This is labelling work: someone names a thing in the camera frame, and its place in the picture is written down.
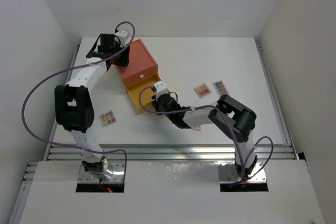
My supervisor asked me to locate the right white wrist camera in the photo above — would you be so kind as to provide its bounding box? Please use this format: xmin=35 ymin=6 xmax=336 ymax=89
xmin=153 ymin=81 xmax=169 ymax=97

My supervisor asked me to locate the orange eyeshadow palette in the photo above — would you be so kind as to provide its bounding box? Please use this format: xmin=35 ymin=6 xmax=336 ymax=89
xmin=194 ymin=83 xmax=211 ymax=98

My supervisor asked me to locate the aluminium rail frame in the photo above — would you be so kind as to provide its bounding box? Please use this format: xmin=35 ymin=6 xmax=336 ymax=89
xmin=9 ymin=42 xmax=297 ymax=223

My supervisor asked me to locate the round-pan brown eyeshadow palette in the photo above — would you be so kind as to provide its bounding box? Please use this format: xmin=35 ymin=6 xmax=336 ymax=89
xmin=100 ymin=110 xmax=116 ymax=127

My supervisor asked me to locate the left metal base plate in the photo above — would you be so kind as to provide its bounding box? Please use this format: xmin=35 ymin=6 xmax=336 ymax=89
xmin=77 ymin=162 xmax=125 ymax=184

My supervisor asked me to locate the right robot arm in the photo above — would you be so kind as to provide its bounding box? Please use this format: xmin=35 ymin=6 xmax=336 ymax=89
xmin=152 ymin=93 xmax=257 ymax=179

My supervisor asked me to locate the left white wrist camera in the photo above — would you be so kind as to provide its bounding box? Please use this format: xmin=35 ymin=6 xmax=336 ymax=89
xmin=114 ymin=30 xmax=129 ymax=47

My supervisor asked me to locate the orange drawer box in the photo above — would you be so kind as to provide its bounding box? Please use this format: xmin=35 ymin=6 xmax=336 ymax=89
xmin=115 ymin=39 xmax=158 ymax=87

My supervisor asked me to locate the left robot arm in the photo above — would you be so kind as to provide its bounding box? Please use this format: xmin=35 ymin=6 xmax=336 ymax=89
xmin=54 ymin=30 xmax=129 ymax=182

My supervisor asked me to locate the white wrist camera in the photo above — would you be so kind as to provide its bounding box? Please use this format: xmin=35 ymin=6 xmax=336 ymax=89
xmin=153 ymin=81 xmax=169 ymax=97
xmin=114 ymin=30 xmax=129 ymax=47

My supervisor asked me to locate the long brown eyeshadow palette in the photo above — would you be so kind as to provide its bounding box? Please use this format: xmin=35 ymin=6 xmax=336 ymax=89
xmin=213 ymin=81 xmax=229 ymax=96

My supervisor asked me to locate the yellow drawer box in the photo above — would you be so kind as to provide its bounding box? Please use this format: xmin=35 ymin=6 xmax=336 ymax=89
xmin=125 ymin=74 xmax=161 ymax=114

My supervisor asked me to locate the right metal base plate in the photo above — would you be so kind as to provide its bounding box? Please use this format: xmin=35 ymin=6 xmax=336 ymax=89
xmin=217 ymin=162 xmax=267 ymax=184

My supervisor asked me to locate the metal base plate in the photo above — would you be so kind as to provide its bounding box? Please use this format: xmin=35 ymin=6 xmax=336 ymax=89
xmin=217 ymin=162 xmax=267 ymax=184
xmin=77 ymin=162 xmax=125 ymax=184

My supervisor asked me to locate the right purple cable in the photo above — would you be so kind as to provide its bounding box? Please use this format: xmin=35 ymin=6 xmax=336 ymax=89
xmin=138 ymin=87 xmax=274 ymax=185

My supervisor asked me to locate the colourful eyeshadow palette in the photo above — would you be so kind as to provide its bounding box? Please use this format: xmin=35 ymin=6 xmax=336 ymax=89
xmin=191 ymin=125 xmax=202 ymax=131

